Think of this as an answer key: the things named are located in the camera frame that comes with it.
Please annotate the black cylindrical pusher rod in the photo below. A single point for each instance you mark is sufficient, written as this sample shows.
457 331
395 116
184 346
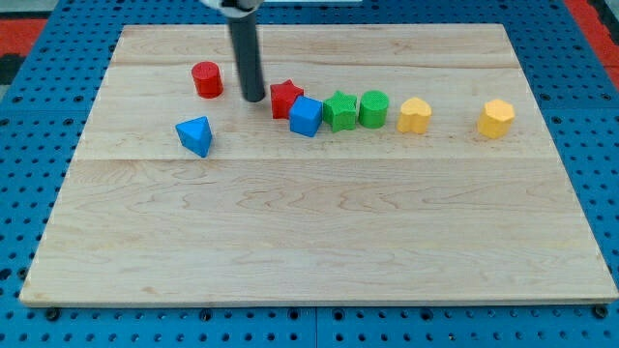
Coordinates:
245 42

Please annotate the red star block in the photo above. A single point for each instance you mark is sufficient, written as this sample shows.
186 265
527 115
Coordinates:
283 95

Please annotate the blue triangle block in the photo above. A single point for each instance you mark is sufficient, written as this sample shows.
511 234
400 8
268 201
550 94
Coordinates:
195 135

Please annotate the green star block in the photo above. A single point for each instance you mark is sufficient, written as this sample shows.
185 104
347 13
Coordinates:
340 112

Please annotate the red cylinder block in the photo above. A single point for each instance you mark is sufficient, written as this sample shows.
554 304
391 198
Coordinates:
207 81

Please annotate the blue cube block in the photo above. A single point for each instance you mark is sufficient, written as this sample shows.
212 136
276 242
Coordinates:
305 116

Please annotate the green cylinder block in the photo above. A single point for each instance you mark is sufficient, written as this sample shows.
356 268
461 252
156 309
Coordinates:
373 110

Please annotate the yellow heart block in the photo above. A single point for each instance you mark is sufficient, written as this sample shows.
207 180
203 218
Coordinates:
414 116

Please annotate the light wooden board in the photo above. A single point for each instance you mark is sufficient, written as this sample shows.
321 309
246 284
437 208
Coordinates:
351 218

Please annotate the yellow hexagon block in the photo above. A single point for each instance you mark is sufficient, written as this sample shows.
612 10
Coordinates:
495 119

